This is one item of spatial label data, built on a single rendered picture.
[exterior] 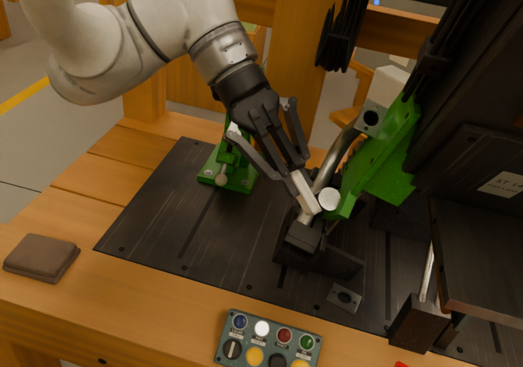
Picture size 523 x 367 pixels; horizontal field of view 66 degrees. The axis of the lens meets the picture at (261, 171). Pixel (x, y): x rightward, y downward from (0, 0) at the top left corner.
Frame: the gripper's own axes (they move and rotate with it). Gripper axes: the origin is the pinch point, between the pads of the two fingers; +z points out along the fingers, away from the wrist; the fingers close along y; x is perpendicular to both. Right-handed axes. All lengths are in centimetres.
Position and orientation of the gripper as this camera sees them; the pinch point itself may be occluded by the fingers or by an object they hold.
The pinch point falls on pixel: (302, 193)
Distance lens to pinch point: 61.1
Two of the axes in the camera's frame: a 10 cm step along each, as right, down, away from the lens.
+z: 5.0, 8.7, 0.5
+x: -3.1, 1.2, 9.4
